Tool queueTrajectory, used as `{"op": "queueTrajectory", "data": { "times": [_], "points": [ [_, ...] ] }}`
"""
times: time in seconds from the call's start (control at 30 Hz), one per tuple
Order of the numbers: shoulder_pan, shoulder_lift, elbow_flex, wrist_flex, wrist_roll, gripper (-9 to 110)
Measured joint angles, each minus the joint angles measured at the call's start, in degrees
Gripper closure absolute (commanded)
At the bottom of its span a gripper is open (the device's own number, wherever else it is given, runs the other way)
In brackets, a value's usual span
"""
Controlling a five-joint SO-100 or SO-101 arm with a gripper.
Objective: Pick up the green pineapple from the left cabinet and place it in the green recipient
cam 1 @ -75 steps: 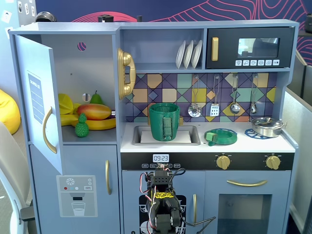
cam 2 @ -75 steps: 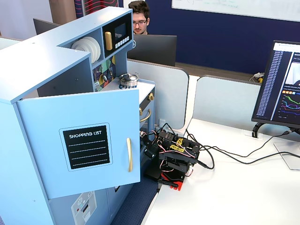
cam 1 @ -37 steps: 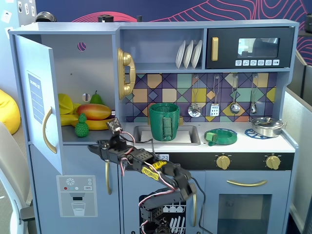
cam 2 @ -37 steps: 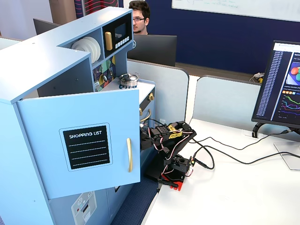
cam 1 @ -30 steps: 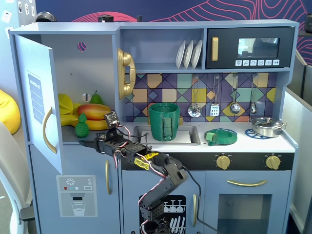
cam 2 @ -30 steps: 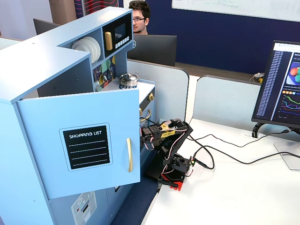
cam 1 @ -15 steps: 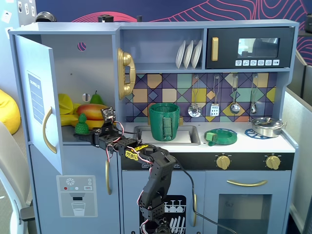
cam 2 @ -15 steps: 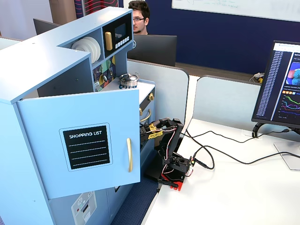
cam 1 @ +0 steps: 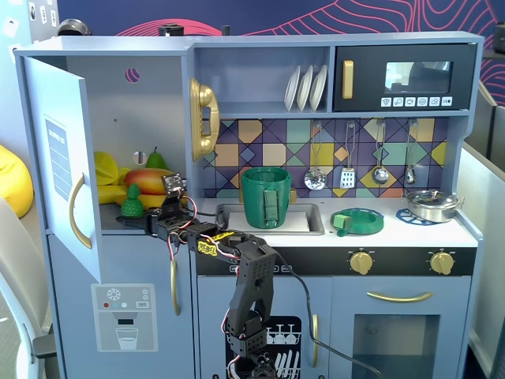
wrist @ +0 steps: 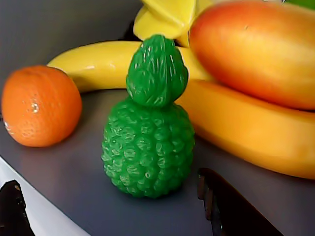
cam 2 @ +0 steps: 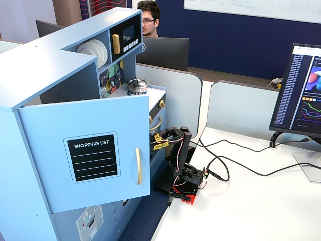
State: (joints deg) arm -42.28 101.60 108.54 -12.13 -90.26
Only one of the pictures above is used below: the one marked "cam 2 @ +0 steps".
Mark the blue round trivet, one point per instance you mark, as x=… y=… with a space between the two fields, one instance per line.
x=134 y=93

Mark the silver monitor stand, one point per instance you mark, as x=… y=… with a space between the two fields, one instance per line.
x=308 y=165

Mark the man with glasses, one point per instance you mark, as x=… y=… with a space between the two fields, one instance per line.
x=149 y=15

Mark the whiteboard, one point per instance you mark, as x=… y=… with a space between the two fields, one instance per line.
x=250 y=7

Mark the small yellow object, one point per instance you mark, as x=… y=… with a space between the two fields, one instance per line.
x=278 y=86

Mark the blue cabinet door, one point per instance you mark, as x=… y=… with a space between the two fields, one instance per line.
x=50 y=150

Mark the white toy plate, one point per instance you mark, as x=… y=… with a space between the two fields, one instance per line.
x=96 y=49
x=84 y=49
x=103 y=56

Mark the dark monitor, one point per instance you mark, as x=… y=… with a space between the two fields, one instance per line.
x=46 y=28

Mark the steel toy pot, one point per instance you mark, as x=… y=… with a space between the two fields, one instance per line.
x=137 y=86

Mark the steel ladle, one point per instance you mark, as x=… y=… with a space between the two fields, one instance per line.
x=112 y=83

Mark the steel slotted spatula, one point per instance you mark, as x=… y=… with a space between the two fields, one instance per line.
x=103 y=92

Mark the black computer monitor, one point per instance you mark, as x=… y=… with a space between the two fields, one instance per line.
x=165 y=52

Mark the computer monitor showing graphs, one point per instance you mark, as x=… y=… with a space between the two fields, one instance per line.
x=296 y=88

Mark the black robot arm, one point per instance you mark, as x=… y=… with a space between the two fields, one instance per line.
x=184 y=148

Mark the grey desk divider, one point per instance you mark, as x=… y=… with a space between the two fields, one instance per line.
x=240 y=105
x=180 y=100

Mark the blue toy kitchen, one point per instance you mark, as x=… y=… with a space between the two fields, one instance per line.
x=37 y=62

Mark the red table clamp base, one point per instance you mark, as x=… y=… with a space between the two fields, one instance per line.
x=189 y=197

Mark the black toy microwave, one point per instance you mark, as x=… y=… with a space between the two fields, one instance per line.
x=130 y=22

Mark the gold stove knob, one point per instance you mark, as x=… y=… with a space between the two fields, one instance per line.
x=162 y=103

